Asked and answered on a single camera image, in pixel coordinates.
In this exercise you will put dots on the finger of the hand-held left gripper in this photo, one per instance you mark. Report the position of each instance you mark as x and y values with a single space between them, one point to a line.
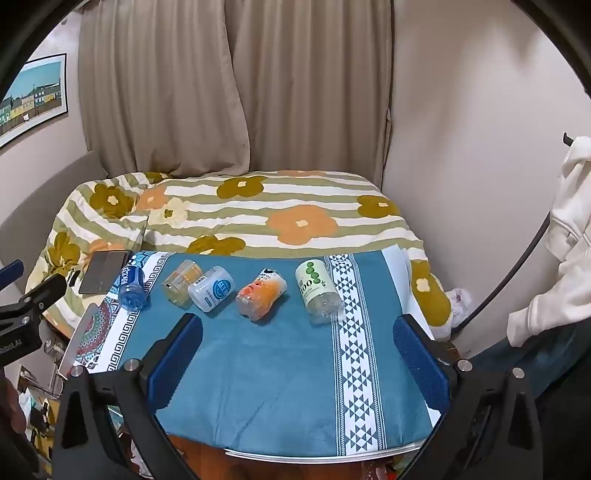
46 290
10 273

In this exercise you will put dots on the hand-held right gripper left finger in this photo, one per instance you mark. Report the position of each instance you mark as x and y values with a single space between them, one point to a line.
178 353

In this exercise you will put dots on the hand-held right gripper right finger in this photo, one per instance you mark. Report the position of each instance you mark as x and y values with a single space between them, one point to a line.
420 364

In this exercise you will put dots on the yellow label plastic bottle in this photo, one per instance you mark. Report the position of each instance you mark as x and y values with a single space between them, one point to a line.
182 281

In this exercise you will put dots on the white and blue label cup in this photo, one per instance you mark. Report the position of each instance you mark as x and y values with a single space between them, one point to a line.
210 288

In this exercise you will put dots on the person's left hand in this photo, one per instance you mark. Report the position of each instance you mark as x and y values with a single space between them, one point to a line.
11 408

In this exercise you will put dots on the grey laptop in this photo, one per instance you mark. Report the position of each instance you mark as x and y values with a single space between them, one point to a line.
104 272

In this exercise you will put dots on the white plastic bag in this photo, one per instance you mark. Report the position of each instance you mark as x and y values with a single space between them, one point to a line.
459 307

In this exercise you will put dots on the blue label plastic bottle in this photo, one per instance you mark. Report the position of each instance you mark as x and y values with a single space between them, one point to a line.
131 286

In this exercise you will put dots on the blue patterned cloth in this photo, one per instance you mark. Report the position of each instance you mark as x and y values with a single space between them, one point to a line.
277 369

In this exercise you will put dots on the orange label plastic bottle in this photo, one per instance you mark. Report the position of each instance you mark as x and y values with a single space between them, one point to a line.
261 295

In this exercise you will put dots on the blue jeans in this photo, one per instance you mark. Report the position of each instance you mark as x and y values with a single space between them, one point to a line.
531 360

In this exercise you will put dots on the green dotted label plastic bottle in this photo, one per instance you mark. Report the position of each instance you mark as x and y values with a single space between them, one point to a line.
316 286

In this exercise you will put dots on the floral striped blanket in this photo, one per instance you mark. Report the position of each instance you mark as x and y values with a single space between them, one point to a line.
295 221

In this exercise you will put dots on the white hoodie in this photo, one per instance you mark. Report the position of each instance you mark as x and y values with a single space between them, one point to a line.
568 258

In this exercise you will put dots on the beige curtain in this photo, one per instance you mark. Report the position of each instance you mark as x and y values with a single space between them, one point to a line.
240 83

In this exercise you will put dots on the wall poster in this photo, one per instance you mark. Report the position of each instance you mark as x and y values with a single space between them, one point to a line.
32 101

